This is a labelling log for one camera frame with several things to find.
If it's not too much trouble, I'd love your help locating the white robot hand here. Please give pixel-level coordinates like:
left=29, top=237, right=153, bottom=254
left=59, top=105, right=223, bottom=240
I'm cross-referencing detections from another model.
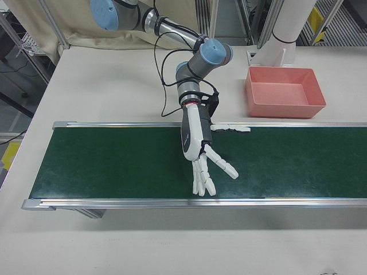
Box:
left=179, top=102, right=252, bottom=197

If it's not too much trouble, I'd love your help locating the pink plastic box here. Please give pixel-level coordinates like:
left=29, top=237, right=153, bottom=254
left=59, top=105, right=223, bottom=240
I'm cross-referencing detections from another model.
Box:
left=244, top=66, right=327, bottom=119

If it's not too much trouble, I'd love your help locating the green conveyor belt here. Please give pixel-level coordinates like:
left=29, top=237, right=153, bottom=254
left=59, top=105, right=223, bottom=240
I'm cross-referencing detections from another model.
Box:
left=21, top=120, right=367, bottom=220

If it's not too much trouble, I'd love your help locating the white stand base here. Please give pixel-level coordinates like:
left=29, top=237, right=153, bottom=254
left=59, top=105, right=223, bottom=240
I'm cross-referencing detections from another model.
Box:
left=246, top=42, right=296, bottom=69

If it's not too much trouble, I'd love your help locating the white cylinder pole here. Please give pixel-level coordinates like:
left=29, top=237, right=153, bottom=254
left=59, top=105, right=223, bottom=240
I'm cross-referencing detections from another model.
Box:
left=271, top=0, right=316, bottom=44

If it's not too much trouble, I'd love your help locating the beige cloth curtain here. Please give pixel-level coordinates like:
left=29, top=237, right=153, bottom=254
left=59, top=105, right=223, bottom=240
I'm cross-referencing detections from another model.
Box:
left=34, top=0, right=214, bottom=51

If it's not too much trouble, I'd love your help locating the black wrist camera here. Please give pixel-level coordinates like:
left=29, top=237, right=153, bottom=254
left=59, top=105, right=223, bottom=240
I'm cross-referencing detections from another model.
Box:
left=197, top=91, right=221, bottom=118

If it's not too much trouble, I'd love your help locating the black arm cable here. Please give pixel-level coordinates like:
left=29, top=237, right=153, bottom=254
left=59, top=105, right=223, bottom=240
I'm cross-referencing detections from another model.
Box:
left=153, top=0, right=219, bottom=118

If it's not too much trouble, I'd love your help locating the aluminium frame post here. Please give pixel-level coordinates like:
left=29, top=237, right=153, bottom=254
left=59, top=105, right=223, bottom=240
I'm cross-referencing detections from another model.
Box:
left=42, top=0, right=71, bottom=51

